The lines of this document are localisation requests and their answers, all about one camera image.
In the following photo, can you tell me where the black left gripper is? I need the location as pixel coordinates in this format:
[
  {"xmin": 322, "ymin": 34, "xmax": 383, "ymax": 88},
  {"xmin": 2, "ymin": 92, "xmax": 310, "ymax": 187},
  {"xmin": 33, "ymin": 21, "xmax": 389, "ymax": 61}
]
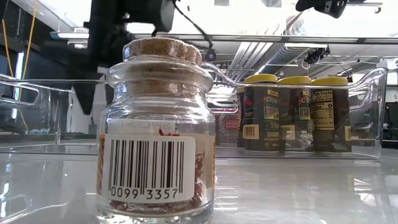
[{"xmin": 42, "ymin": 0, "xmax": 127, "ymax": 116}]

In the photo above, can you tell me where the cork-stoppered glass saffron jar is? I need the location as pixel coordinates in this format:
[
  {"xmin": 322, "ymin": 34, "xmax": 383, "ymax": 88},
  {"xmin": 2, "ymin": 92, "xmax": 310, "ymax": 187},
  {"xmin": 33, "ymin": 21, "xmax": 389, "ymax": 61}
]
[{"xmin": 95, "ymin": 36, "xmax": 217, "ymax": 224}]

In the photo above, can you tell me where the yellow-lidded dark spice jar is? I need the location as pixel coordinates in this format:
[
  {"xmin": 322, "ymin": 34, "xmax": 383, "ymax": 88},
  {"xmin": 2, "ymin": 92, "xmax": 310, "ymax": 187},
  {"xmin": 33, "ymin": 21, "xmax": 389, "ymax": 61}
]
[
  {"xmin": 243, "ymin": 73, "xmax": 285, "ymax": 156},
  {"xmin": 277, "ymin": 76, "xmax": 313, "ymax": 153},
  {"xmin": 310, "ymin": 76, "xmax": 353, "ymax": 154}
]

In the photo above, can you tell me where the clear plastic bin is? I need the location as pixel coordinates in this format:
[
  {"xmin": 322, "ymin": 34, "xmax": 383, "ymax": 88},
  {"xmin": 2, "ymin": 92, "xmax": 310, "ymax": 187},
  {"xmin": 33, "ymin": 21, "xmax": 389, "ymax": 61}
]
[
  {"xmin": 203, "ymin": 91, "xmax": 242, "ymax": 147},
  {"xmin": 0, "ymin": 73, "xmax": 108, "ymax": 156},
  {"xmin": 201, "ymin": 62, "xmax": 389, "ymax": 160}
]

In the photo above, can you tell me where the black background monitor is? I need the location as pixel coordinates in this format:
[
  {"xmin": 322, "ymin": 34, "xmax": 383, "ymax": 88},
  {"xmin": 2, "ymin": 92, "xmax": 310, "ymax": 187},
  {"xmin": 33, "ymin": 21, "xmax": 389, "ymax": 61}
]
[{"xmin": 384, "ymin": 102, "xmax": 398, "ymax": 141}]

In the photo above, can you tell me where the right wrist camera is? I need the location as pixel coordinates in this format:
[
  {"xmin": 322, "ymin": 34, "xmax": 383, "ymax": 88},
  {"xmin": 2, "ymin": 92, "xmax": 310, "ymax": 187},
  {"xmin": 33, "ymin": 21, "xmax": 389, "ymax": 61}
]
[{"xmin": 313, "ymin": 0, "xmax": 348, "ymax": 19}]

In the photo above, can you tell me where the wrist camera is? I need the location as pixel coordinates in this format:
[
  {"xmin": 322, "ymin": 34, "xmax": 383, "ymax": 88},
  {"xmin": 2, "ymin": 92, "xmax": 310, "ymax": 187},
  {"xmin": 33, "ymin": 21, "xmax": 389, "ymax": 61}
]
[
  {"xmin": 126, "ymin": 0, "xmax": 177, "ymax": 34},
  {"xmin": 313, "ymin": 0, "xmax": 348, "ymax": 19}
]

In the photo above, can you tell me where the horizontal metal frame bar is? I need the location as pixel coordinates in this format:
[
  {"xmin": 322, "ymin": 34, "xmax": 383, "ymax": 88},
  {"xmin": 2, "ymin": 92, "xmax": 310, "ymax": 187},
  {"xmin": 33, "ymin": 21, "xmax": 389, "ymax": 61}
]
[{"xmin": 49, "ymin": 30, "xmax": 398, "ymax": 44}]

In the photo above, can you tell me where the black ceiling mount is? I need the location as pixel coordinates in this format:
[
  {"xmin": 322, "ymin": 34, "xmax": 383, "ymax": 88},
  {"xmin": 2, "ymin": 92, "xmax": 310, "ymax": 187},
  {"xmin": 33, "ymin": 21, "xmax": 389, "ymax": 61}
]
[{"xmin": 303, "ymin": 46, "xmax": 331, "ymax": 66}]

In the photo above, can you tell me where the silver ceiling duct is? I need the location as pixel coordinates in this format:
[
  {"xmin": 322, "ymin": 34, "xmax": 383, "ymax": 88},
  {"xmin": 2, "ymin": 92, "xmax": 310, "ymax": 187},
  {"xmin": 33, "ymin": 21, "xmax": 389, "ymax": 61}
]
[{"xmin": 226, "ymin": 42, "xmax": 308, "ymax": 83}]

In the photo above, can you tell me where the yellow hanging cable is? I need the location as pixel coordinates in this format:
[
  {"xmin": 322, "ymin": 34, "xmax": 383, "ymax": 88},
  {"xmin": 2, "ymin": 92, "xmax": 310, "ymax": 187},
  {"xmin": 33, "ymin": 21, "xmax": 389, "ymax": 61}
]
[
  {"xmin": 1, "ymin": 18, "xmax": 15, "ymax": 77},
  {"xmin": 21, "ymin": 0, "xmax": 38, "ymax": 78}
]

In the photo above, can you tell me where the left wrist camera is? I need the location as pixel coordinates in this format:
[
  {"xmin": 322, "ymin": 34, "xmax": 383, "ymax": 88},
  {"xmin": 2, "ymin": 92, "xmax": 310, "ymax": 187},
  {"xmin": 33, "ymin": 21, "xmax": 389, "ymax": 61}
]
[{"xmin": 126, "ymin": 0, "xmax": 177, "ymax": 34}]

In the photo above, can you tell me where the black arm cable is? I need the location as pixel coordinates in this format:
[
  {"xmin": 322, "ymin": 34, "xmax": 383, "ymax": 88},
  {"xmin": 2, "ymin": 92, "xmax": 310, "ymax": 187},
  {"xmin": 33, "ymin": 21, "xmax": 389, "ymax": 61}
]
[{"xmin": 170, "ymin": 0, "xmax": 215, "ymax": 49}]

